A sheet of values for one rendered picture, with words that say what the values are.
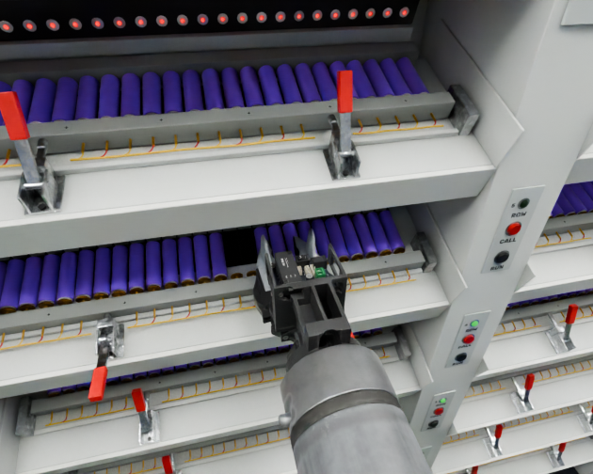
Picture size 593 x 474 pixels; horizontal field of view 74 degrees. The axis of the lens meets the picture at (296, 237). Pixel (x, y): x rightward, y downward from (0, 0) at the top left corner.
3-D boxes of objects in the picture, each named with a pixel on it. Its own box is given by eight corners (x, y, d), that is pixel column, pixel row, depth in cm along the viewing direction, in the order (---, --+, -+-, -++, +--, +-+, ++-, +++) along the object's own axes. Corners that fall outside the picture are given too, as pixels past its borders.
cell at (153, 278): (161, 246, 53) (163, 290, 50) (147, 248, 53) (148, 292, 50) (158, 240, 52) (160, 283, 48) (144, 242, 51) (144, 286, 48)
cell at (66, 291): (80, 258, 52) (75, 303, 48) (65, 260, 51) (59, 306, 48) (74, 250, 50) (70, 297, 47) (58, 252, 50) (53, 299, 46)
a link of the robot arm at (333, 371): (391, 436, 35) (282, 464, 33) (370, 387, 38) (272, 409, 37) (408, 378, 29) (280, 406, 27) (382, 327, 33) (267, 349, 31)
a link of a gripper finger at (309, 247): (317, 207, 50) (328, 253, 42) (315, 244, 53) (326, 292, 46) (292, 208, 49) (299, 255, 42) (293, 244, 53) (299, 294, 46)
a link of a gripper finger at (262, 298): (281, 260, 48) (309, 310, 41) (281, 271, 49) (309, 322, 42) (244, 270, 46) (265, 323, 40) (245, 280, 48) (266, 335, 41)
